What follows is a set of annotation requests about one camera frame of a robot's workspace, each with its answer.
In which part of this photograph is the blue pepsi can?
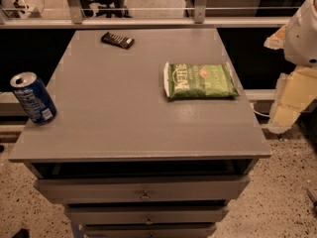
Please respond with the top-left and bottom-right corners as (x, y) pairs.
(10, 71), (56, 124)

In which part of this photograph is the metal railing frame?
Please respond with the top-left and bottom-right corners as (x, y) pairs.
(1, 0), (288, 29)

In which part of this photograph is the black rxbar chocolate bar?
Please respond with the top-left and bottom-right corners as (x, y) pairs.
(101, 32), (135, 50)

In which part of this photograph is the grey drawer cabinet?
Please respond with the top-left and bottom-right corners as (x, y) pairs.
(10, 29), (270, 238)

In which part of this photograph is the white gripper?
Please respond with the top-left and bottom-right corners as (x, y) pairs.
(264, 0), (317, 134)

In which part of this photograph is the green kettle chips bag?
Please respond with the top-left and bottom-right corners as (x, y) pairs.
(163, 62), (239, 99)

